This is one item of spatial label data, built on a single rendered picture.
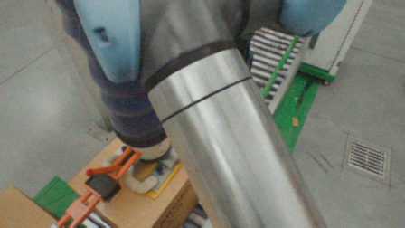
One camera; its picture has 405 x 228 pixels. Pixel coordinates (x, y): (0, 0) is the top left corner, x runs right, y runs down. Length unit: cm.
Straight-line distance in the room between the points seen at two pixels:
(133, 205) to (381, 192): 199
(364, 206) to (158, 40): 228
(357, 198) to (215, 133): 224
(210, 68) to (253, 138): 5
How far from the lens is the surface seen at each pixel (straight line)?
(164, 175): 106
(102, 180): 97
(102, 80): 71
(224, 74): 16
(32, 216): 170
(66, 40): 184
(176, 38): 16
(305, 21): 23
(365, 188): 245
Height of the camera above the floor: 191
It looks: 50 degrees down
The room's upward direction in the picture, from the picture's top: straight up
